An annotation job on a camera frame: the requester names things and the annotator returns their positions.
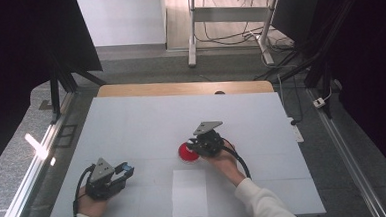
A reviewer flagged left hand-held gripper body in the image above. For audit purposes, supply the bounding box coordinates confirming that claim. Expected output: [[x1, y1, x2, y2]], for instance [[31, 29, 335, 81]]
[[83, 156, 127, 202]]

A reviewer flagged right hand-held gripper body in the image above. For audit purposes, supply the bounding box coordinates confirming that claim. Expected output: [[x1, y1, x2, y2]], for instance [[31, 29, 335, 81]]
[[192, 120, 226, 159]]

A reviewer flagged round red ink pad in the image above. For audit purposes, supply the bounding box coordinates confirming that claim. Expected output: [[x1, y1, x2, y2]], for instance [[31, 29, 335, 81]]
[[177, 141, 202, 163]]

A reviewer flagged person's right hand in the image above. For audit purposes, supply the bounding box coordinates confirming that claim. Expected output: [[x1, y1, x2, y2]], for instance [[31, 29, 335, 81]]
[[201, 139, 248, 189]]

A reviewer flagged person's left hand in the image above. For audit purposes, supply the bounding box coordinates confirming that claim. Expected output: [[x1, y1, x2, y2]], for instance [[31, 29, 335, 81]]
[[75, 185, 113, 217]]

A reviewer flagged white paper sheet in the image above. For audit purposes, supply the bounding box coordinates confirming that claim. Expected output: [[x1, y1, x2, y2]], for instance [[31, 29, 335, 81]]
[[169, 168, 210, 217]]

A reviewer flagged white table cover board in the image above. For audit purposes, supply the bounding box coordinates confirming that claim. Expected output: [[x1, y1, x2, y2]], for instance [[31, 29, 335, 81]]
[[39, 85, 327, 217]]

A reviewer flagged wooden table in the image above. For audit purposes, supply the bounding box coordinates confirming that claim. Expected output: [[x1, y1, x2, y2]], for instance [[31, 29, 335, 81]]
[[96, 75, 275, 103]]

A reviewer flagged long white power strip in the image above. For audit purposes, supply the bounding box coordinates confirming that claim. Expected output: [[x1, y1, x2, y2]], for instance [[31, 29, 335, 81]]
[[287, 116, 305, 145]]

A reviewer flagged black metal stand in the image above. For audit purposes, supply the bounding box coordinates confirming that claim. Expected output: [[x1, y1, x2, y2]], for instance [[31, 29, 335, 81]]
[[248, 0, 366, 123], [46, 49, 110, 126]]

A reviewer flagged small white power strip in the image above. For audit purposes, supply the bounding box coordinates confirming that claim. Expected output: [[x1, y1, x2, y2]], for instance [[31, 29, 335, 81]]
[[312, 96, 327, 110]]

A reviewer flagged dark cabinet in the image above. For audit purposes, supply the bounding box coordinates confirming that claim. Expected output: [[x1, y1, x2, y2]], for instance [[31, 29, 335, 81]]
[[269, 0, 322, 46]]

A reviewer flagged black curtain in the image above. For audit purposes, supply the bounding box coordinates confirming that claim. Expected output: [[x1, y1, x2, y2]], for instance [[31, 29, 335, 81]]
[[0, 0, 108, 178], [319, 0, 386, 190]]

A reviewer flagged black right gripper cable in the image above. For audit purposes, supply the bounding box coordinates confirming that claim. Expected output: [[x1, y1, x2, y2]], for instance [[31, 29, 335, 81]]
[[221, 137, 253, 182]]

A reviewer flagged aluminium rail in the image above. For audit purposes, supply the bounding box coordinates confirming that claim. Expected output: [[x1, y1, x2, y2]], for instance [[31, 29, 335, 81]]
[[0, 91, 85, 217], [305, 84, 386, 217]]

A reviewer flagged white metal desk frame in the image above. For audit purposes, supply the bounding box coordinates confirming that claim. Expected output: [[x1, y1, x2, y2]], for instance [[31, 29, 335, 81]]
[[184, 0, 284, 71]]

